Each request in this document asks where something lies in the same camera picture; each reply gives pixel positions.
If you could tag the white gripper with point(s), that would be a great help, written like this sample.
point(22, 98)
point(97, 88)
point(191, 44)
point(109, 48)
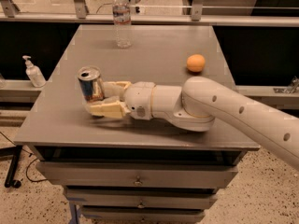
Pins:
point(139, 99)

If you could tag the Red Bull can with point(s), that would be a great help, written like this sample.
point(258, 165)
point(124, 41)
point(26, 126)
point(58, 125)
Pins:
point(91, 83)

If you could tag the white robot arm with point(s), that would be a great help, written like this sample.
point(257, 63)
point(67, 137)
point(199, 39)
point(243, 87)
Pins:
point(196, 104)

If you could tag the grey drawer cabinet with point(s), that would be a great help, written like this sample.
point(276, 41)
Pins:
point(59, 129)

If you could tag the white pump dispenser bottle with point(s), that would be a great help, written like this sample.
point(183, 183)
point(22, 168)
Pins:
point(34, 73)

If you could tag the orange fruit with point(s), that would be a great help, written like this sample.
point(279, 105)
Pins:
point(196, 63)

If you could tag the top grey drawer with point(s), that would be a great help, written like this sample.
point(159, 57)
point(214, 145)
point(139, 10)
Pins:
point(137, 175)

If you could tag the grey drawer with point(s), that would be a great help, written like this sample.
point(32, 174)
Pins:
point(142, 215)
point(137, 175)
point(140, 198)

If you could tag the clear plastic water bottle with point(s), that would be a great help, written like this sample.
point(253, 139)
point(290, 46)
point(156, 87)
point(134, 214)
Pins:
point(122, 21)

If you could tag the grey metal railing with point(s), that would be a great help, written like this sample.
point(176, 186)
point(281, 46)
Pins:
point(198, 12)

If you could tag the middle grey drawer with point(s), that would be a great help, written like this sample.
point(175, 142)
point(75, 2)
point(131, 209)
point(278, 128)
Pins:
point(140, 198)

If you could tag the bottom grey drawer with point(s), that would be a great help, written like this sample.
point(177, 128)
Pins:
point(142, 215)

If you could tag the black stand leg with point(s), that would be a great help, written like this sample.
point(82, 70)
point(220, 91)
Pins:
point(13, 153)

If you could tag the metal bracket on ledge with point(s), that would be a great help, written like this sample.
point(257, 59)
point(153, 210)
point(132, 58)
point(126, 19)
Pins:
point(291, 88)

